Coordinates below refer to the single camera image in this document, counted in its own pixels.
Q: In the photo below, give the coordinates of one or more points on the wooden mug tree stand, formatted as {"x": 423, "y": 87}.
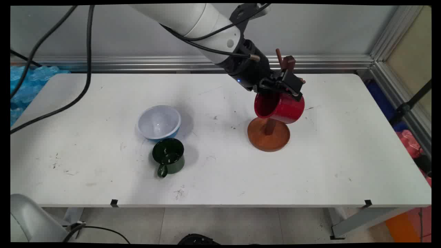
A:
{"x": 268, "y": 137}

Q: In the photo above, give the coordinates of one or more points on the pink red plastic bag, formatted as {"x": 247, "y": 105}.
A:
{"x": 408, "y": 143}

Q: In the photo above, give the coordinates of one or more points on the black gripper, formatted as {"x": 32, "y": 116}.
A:
{"x": 248, "y": 70}

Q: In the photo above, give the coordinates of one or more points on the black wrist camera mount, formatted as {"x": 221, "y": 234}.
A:
{"x": 243, "y": 12}

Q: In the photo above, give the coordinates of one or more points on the red ceramic mug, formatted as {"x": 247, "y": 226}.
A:
{"x": 282, "y": 108}

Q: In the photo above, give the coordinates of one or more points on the black tripod pole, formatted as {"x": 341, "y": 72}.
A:
{"x": 404, "y": 107}

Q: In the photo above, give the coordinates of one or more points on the black tape marker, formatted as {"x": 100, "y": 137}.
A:
{"x": 114, "y": 203}
{"x": 368, "y": 203}

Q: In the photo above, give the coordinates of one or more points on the thin black rod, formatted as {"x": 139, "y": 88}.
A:
{"x": 26, "y": 58}

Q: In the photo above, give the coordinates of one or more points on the short aluminium frame rail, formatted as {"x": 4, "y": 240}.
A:
{"x": 389, "y": 41}

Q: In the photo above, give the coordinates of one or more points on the long aluminium frame rail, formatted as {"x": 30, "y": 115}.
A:
{"x": 137, "y": 63}

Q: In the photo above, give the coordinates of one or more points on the blue plastic bubble wrap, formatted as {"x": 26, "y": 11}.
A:
{"x": 24, "y": 86}

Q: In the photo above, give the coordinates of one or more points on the grey table leg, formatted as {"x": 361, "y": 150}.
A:
{"x": 365, "y": 220}
{"x": 73, "y": 215}

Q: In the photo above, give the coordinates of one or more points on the orange box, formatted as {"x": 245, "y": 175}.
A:
{"x": 401, "y": 229}

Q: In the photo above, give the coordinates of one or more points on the white bowl blue outside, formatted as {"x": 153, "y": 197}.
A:
{"x": 158, "y": 122}

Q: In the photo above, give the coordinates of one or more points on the black rounded object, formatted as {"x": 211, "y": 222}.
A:
{"x": 198, "y": 239}

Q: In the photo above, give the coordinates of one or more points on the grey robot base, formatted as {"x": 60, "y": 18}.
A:
{"x": 27, "y": 220}

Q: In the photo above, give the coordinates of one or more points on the blue plastic sheet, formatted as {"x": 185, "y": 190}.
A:
{"x": 380, "y": 100}

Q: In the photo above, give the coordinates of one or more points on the dark green enamel mug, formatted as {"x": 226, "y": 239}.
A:
{"x": 168, "y": 156}

